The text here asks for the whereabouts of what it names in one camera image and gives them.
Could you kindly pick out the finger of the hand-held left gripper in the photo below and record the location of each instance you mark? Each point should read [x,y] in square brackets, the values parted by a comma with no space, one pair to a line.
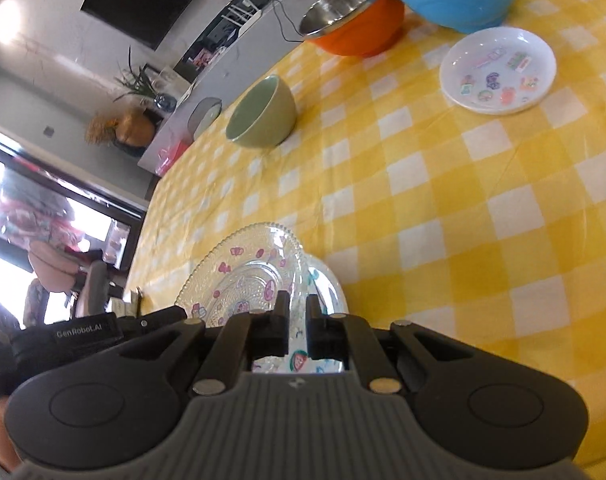
[153,322]

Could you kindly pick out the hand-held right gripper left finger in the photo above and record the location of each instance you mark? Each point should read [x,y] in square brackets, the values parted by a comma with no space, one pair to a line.
[282,320]

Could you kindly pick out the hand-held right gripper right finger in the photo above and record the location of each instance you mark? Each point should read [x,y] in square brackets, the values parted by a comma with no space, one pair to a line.
[314,325]

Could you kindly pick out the white plate colourful print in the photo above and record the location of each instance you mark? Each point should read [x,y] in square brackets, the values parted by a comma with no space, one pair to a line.
[329,290]

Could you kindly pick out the clear glass plate pink print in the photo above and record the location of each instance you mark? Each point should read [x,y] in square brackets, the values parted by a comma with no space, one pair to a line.
[243,280]

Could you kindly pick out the green ceramic bowl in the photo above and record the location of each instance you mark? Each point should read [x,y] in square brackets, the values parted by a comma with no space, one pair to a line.
[278,110]

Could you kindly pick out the orange steel bowl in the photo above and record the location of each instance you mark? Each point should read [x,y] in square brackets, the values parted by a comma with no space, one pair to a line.
[363,35]

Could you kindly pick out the white plate sticker print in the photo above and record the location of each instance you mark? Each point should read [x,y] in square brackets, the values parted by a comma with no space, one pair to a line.
[498,95]

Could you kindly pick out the person's left hand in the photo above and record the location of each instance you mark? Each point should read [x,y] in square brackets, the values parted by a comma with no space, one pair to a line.
[3,432]

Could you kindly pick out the paper booklet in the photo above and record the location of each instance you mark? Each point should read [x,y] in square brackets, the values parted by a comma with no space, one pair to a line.
[128,302]

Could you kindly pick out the grey office chair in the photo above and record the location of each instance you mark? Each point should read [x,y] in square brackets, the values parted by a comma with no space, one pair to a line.
[95,285]

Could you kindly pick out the floral hanging cloth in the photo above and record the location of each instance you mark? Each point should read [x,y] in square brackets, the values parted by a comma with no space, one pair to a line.
[38,210]

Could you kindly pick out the dark framed glass door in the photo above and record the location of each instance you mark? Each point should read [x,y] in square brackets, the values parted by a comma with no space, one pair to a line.
[83,187]

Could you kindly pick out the yellow checkered tablecloth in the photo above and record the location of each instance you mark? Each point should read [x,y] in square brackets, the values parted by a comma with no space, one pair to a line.
[433,210]

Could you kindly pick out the pink bag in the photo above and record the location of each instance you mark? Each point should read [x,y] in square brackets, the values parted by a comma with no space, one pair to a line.
[170,155]

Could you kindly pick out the orange round vase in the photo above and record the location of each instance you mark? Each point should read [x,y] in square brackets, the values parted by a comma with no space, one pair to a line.
[133,129]

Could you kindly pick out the dried yellow flowers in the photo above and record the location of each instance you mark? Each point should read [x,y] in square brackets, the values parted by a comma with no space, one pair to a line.
[100,130]

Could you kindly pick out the oval grey table mirror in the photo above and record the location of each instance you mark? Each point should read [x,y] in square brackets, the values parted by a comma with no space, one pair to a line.
[205,112]

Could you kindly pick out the blue glass vase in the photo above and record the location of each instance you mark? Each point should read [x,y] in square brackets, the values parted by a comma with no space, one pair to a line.
[165,101]

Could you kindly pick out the green potted plant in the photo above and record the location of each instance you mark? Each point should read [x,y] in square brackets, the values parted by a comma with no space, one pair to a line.
[138,82]

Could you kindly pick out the white low cabinet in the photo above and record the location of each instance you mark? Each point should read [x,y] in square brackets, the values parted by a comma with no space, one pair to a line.
[243,55]

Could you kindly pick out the white picture frame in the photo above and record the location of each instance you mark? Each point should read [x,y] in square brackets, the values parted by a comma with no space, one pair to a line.
[167,79]

